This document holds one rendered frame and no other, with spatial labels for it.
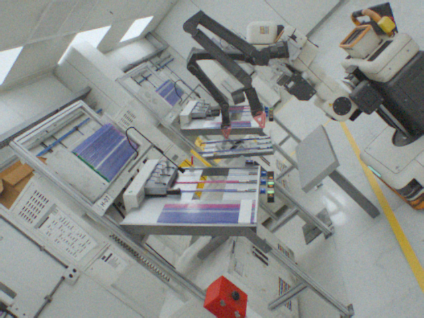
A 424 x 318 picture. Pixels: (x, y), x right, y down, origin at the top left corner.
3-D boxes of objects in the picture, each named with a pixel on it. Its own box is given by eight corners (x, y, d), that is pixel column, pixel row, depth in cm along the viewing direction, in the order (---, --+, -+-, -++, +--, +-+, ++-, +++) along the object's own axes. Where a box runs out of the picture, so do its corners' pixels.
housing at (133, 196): (161, 177, 260) (159, 159, 254) (140, 216, 215) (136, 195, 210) (151, 177, 261) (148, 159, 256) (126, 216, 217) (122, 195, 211)
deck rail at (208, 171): (260, 173, 250) (260, 165, 247) (260, 175, 248) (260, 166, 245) (157, 175, 262) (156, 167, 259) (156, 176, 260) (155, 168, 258)
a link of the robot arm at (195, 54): (187, 53, 218) (186, 44, 225) (186, 72, 228) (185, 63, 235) (262, 54, 222) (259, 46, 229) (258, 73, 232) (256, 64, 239)
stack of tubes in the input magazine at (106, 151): (139, 146, 251) (108, 120, 247) (110, 181, 205) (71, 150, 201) (128, 159, 256) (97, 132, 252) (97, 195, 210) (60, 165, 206)
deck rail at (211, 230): (256, 234, 188) (256, 224, 186) (256, 236, 186) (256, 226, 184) (122, 232, 200) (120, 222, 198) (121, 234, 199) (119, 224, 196)
